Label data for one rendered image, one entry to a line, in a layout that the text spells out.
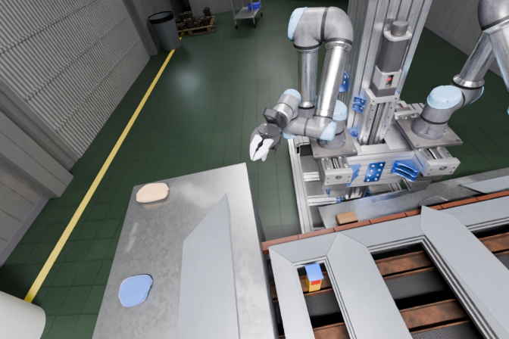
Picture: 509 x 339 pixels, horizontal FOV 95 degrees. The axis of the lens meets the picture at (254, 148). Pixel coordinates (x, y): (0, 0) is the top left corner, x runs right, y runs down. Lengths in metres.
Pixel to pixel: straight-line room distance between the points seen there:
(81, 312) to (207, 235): 1.70
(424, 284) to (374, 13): 1.30
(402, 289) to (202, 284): 1.00
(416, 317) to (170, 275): 1.03
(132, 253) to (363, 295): 0.94
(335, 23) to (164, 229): 1.06
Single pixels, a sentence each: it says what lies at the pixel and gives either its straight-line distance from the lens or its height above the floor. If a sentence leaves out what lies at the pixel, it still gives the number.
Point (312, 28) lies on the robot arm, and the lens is 0.99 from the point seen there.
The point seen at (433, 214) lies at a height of 0.87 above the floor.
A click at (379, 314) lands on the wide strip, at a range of 1.15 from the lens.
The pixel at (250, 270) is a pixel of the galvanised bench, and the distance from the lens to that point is 0.97.
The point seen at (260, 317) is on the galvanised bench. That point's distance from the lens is 0.93.
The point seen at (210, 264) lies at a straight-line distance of 0.98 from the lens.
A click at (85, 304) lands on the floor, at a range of 2.58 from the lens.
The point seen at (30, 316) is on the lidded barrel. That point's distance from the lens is 2.65.
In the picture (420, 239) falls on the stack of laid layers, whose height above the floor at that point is 0.84.
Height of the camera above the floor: 1.96
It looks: 45 degrees down
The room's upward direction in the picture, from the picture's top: 12 degrees counter-clockwise
